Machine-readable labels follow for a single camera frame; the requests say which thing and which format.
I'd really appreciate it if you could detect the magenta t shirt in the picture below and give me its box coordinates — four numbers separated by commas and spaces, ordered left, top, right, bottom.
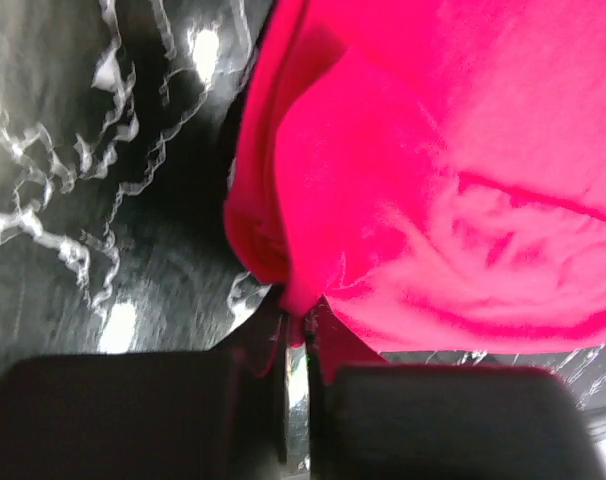
224, 1, 606, 353

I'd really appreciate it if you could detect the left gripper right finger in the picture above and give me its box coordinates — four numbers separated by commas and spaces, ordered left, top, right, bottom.
305, 301, 606, 479

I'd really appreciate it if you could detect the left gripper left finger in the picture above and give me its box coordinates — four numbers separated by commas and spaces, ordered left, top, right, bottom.
0, 289, 288, 479

